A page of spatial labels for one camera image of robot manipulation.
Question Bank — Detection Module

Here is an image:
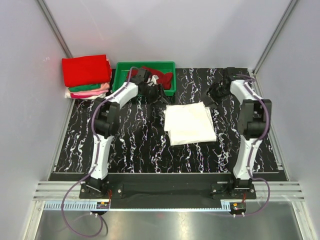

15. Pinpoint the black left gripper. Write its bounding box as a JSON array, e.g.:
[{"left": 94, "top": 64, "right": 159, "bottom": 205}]
[{"left": 140, "top": 83, "right": 171, "bottom": 109}]

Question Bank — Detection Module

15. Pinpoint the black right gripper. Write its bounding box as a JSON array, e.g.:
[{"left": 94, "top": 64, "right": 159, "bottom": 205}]
[{"left": 200, "top": 81, "right": 230, "bottom": 108}]

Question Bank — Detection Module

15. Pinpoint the white printed t-shirt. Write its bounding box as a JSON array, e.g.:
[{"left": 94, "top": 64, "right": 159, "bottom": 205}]
[{"left": 164, "top": 102, "right": 217, "bottom": 146}]

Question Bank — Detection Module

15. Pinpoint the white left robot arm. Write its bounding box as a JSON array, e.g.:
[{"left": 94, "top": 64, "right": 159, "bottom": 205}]
[{"left": 84, "top": 82, "right": 168, "bottom": 198}]

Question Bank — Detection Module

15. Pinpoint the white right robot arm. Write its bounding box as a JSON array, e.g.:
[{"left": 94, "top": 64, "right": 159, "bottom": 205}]
[{"left": 203, "top": 74, "right": 272, "bottom": 199}]

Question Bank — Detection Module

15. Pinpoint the dark red crumpled t-shirt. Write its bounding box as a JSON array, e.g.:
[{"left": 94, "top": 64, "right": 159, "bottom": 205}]
[{"left": 126, "top": 66, "right": 174, "bottom": 91}]

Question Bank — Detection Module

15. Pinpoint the green plastic bin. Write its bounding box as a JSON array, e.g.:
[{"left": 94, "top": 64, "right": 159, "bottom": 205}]
[{"left": 112, "top": 61, "right": 177, "bottom": 97}]

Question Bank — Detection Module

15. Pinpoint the green folded t-shirt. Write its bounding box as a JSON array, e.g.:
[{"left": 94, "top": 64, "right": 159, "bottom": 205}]
[{"left": 68, "top": 83, "right": 101, "bottom": 93}]

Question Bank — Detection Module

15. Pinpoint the red folded t-shirt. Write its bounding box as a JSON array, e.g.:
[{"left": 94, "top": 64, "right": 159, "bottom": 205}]
[{"left": 61, "top": 54, "right": 112, "bottom": 88}]

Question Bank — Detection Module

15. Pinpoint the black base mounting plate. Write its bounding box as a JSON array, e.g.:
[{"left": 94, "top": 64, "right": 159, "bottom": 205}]
[{"left": 79, "top": 173, "right": 257, "bottom": 210}]

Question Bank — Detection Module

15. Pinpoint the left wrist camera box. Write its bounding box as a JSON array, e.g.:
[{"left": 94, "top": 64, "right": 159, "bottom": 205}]
[{"left": 130, "top": 68, "right": 158, "bottom": 87}]

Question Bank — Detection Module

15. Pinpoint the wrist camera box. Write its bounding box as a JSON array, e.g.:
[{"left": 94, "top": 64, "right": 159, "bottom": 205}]
[
  {"left": 223, "top": 67, "right": 238, "bottom": 82},
  {"left": 130, "top": 68, "right": 158, "bottom": 87}
]

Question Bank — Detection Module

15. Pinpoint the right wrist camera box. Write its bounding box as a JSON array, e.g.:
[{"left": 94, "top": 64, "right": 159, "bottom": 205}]
[{"left": 223, "top": 67, "right": 238, "bottom": 82}]

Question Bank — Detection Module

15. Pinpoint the aluminium frame rail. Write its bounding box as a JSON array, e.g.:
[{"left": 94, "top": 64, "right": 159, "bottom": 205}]
[{"left": 33, "top": 181, "right": 304, "bottom": 202}]

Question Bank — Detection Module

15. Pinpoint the white slotted cable duct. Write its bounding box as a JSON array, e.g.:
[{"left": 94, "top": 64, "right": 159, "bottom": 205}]
[{"left": 44, "top": 200, "right": 231, "bottom": 212}]

